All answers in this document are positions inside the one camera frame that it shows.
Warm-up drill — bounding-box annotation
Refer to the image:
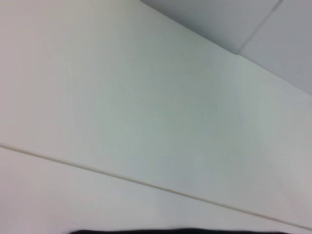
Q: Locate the black t-shirt with FREE print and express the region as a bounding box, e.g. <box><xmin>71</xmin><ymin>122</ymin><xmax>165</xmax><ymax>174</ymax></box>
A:
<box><xmin>70</xmin><ymin>227</ymin><xmax>286</xmax><ymax>234</ymax></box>

